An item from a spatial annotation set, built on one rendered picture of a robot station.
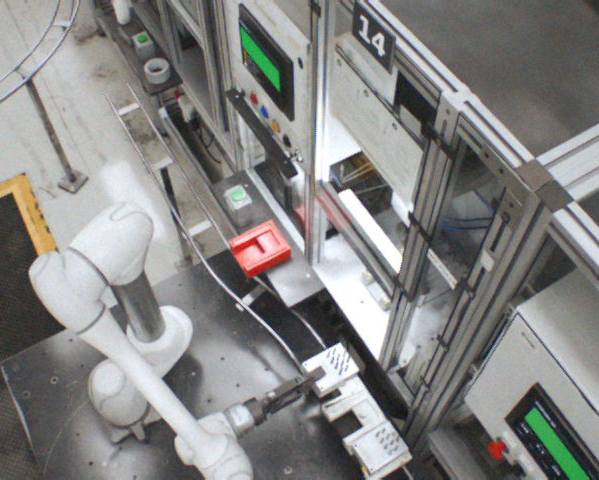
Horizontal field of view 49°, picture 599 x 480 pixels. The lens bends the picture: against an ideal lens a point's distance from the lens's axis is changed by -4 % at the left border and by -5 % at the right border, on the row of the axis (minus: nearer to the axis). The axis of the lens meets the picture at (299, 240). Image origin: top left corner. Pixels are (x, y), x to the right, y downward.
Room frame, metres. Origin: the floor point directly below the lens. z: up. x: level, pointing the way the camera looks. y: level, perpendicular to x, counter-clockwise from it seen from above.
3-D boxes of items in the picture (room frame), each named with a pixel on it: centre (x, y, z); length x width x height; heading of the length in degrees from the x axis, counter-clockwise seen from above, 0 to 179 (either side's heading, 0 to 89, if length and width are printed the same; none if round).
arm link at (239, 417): (0.53, 0.16, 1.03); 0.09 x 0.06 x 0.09; 30
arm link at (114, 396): (0.69, 0.56, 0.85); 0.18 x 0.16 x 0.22; 144
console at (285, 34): (1.32, -0.02, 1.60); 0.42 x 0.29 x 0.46; 30
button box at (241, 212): (1.27, 0.18, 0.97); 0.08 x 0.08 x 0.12; 30
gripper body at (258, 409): (0.57, 0.10, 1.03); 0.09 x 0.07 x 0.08; 120
